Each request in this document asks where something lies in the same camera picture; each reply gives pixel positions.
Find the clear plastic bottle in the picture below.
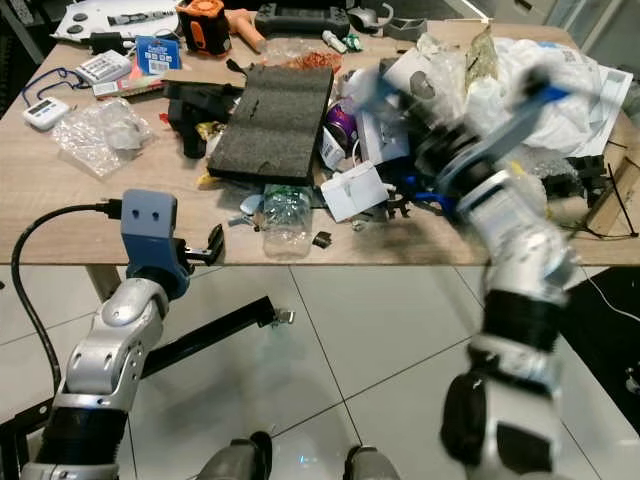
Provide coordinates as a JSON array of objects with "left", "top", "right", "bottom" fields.
[{"left": 262, "top": 184, "right": 317, "bottom": 260}]

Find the yellowish clear wrapper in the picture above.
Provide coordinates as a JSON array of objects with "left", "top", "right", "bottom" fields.
[{"left": 464, "top": 24, "right": 502, "bottom": 87}]

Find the white crumpled plastic bag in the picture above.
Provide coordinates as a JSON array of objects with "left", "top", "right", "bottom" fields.
[{"left": 438, "top": 37, "right": 603, "bottom": 153}]

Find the light wooden table leg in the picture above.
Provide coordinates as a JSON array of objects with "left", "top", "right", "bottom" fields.
[{"left": 81, "top": 264, "right": 124, "bottom": 302}]

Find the small white cardboard box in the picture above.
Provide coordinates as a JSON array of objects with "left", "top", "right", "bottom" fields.
[{"left": 319, "top": 159, "right": 392, "bottom": 224}]

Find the purple drink can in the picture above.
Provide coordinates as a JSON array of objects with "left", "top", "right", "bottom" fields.
[{"left": 322, "top": 99, "right": 360, "bottom": 154}]

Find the grey curved plastic part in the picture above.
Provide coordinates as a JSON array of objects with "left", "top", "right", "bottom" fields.
[{"left": 345, "top": 2, "right": 427, "bottom": 43}]

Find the black moulded plastic piece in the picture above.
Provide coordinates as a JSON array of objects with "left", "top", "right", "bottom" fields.
[{"left": 164, "top": 77, "right": 242, "bottom": 160}]

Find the dark grey foam pad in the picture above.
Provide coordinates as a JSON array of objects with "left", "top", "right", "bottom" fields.
[{"left": 207, "top": 64, "right": 337, "bottom": 189}]

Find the clear crumpled plastic bag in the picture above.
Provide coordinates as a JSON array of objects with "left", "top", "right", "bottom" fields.
[{"left": 52, "top": 97, "right": 157, "bottom": 180}]

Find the black zip tie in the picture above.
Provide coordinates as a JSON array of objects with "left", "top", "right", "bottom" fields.
[{"left": 574, "top": 158, "right": 633, "bottom": 242}]

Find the white flat tray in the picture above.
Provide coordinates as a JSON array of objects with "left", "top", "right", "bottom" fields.
[{"left": 554, "top": 58, "right": 634, "bottom": 162}]

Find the clear bag with red bits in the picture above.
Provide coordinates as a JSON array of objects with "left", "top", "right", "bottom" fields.
[{"left": 259, "top": 39, "right": 347, "bottom": 74}]

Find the light wooden offcut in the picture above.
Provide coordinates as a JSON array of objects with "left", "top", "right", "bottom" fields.
[{"left": 584, "top": 158, "right": 640, "bottom": 237}]

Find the pink flat box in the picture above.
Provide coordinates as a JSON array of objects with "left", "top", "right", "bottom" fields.
[{"left": 92, "top": 76, "right": 163, "bottom": 99}]

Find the black handheld controller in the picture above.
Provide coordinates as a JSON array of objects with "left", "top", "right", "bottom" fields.
[{"left": 252, "top": 4, "right": 352, "bottom": 39}]

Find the blue printed card box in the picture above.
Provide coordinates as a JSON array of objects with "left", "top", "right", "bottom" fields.
[{"left": 134, "top": 34, "right": 184, "bottom": 77}]

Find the grey robot left foot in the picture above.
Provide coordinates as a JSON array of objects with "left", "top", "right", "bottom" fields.
[{"left": 199, "top": 434, "right": 273, "bottom": 480}]

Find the grey robot foot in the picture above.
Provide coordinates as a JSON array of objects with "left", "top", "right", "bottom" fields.
[
  {"left": 199, "top": 434, "right": 273, "bottom": 480},
  {"left": 344, "top": 446, "right": 403, "bottom": 480}
]

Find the orange and black device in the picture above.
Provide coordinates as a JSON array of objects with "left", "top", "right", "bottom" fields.
[{"left": 174, "top": 0, "right": 232, "bottom": 57}]

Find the black floor mat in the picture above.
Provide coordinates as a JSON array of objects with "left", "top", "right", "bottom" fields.
[{"left": 558, "top": 264, "right": 640, "bottom": 433}]

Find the white plastic shell board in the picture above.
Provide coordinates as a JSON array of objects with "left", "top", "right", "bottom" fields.
[{"left": 59, "top": 0, "right": 182, "bottom": 42}]

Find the grey robot right foot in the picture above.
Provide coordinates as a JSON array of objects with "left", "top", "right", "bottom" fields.
[{"left": 344, "top": 446, "right": 403, "bottom": 480}]

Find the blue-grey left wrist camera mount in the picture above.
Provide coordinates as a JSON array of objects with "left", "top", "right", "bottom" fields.
[{"left": 119, "top": 187, "right": 193, "bottom": 302}]

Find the black metal floor frame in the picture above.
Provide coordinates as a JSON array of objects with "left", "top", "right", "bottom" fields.
[{"left": 0, "top": 294, "right": 298, "bottom": 480}]

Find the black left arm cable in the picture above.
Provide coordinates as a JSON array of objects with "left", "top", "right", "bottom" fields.
[{"left": 9, "top": 202, "right": 128, "bottom": 397}]

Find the white timer with blue lanyard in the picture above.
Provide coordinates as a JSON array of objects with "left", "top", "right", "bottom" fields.
[{"left": 20, "top": 66, "right": 96, "bottom": 132}]

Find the beige cylindrical handle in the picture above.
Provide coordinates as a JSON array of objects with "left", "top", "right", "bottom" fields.
[{"left": 227, "top": 7, "right": 267, "bottom": 54}]

